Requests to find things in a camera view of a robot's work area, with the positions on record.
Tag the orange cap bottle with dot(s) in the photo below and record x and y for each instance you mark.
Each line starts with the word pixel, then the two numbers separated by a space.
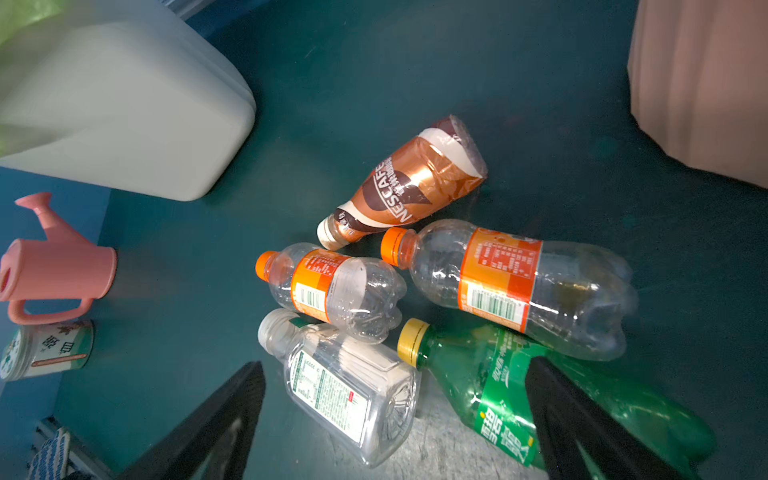
pixel 357 295

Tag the white trash bin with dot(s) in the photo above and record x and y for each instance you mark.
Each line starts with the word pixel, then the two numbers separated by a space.
pixel 124 95

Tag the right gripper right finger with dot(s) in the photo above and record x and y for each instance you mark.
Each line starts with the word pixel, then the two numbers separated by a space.
pixel 571 428

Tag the green plastic bin liner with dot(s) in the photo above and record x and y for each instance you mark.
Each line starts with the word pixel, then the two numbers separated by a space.
pixel 16 15

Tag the orange label bottle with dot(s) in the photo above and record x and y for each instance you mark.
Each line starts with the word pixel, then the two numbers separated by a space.
pixel 571 297

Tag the green round tin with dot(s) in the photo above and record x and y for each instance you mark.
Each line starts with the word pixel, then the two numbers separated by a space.
pixel 47 349

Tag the pink watering can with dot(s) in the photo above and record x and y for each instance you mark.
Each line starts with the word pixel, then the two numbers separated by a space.
pixel 65 266

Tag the clear bottle white label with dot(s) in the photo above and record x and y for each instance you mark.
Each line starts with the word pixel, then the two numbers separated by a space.
pixel 363 394

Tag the green plastic bottle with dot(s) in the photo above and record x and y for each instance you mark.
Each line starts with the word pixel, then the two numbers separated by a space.
pixel 482 373

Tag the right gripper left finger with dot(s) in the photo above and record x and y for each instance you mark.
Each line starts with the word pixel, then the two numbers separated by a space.
pixel 215 440

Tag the blue dotted work glove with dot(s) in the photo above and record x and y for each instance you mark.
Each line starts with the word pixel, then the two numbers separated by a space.
pixel 52 460

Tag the brown tea bottle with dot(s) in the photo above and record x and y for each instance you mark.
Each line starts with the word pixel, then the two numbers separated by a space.
pixel 437 167

